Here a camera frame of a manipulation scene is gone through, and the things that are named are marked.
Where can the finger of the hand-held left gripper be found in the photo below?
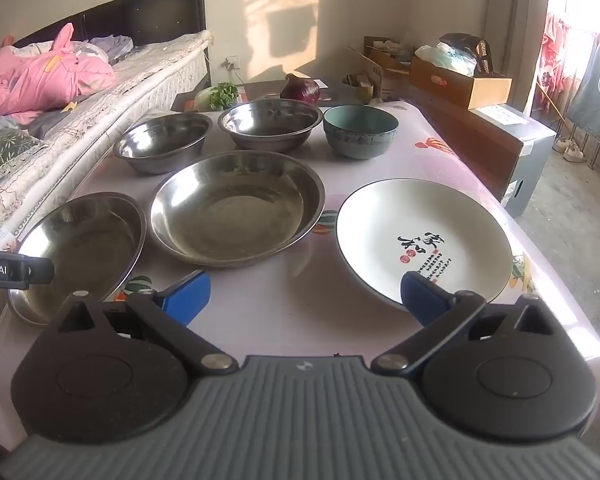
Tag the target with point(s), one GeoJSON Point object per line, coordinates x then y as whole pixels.
{"type": "Point", "coordinates": [42, 272]}

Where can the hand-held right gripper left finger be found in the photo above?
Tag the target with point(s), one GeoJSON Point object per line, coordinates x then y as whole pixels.
{"type": "Point", "coordinates": [187, 292]}

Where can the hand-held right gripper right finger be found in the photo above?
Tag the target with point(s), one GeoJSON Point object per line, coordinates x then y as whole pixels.
{"type": "Point", "coordinates": [422, 300]}

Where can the white printed ceramic plate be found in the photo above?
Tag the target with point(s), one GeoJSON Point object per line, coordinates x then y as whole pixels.
{"type": "Point", "coordinates": [425, 240]}

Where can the large steel plate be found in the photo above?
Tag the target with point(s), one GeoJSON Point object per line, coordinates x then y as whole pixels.
{"type": "Point", "coordinates": [237, 210]}

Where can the steel bowl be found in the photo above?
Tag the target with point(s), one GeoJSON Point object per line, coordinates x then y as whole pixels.
{"type": "Point", "coordinates": [162, 142]}
{"type": "Point", "coordinates": [267, 125]}

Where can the teal ceramic bowl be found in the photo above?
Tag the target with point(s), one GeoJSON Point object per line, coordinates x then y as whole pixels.
{"type": "Point", "coordinates": [360, 132]}

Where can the brown wooden desk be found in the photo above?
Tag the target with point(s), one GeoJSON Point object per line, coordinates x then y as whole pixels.
{"type": "Point", "coordinates": [480, 145]}

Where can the grey cabinet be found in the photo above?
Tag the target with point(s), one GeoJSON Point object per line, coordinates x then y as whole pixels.
{"type": "Point", "coordinates": [530, 160]}

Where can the napa cabbage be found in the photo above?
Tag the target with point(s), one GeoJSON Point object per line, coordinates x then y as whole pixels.
{"type": "Point", "coordinates": [223, 95]}

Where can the white mattress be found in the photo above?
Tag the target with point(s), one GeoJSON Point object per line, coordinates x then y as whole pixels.
{"type": "Point", "coordinates": [130, 90]}

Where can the pair of white shoes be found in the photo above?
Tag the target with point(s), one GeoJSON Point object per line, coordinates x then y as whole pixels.
{"type": "Point", "coordinates": [570, 150]}

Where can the brown cardboard box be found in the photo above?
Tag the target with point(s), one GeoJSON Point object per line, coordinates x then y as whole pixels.
{"type": "Point", "coordinates": [450, 87]}

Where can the open cardboard carton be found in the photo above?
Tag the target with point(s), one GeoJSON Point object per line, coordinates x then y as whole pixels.
{"type": "Point", "coordinates": [385, 75]}

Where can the red onion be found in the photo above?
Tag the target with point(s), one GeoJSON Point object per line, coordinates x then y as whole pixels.
{"type": "Point", "coordinates": [300, 90]}

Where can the purple cloth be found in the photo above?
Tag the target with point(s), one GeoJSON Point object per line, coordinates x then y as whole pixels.
{"type": "Point", "coordinates": [112, 45]}

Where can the white plastic bag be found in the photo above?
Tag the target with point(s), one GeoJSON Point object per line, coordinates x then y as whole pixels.
{"type": "Point", "coordinates": [452, 60]}

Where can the black plastic bag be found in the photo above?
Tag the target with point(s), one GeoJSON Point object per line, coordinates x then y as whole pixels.
{"type": "Point", "coordinates": [482, 55]}

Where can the red floral hanging cloth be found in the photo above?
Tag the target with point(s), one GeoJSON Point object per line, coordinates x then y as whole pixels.
{"type": "Point", "coordinates": [555, 55]}

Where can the dark wooden headboard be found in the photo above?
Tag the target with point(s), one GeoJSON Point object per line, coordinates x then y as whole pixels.
{"type": "Point", "coordinates": [145, 10]}

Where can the wall socket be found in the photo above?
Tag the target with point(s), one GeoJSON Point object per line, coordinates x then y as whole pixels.
{"type": "Point", "coordinates": [233, 62]}

